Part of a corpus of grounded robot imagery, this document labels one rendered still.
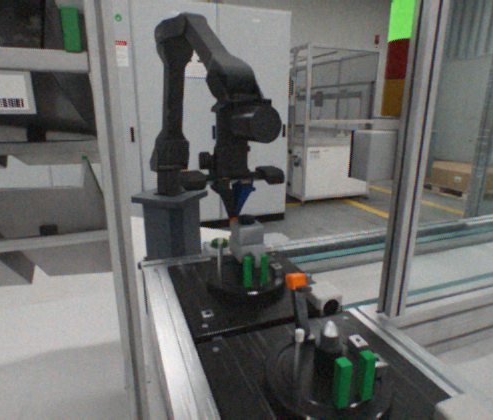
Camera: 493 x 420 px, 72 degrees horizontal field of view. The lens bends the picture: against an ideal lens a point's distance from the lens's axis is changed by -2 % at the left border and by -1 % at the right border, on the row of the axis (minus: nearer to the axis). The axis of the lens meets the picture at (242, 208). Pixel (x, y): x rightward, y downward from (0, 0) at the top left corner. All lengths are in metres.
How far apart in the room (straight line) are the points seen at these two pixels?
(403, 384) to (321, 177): 4.52
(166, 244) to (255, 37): 3.15
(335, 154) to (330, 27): 5.35
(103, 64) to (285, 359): 0.35
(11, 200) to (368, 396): 0.44
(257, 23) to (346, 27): 6.39
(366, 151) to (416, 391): 0.30
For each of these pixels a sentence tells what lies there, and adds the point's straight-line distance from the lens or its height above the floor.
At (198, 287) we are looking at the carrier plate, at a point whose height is 0.97.
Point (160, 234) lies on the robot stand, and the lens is 0.89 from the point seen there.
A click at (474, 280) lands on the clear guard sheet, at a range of 0.73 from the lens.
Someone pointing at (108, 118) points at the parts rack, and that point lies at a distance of 0.31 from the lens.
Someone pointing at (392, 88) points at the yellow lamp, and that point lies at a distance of 0.54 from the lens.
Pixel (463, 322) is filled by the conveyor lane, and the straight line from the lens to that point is 0.74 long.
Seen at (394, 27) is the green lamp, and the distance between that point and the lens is 0.55.
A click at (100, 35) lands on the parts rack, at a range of 0.31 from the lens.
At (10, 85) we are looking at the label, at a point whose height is 1.29.
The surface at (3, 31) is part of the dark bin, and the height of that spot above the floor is 1.33.
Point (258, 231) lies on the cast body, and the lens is 0.57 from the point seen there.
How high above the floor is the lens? 1.27
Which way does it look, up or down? 16 degrees down
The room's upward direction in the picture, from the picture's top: straight up
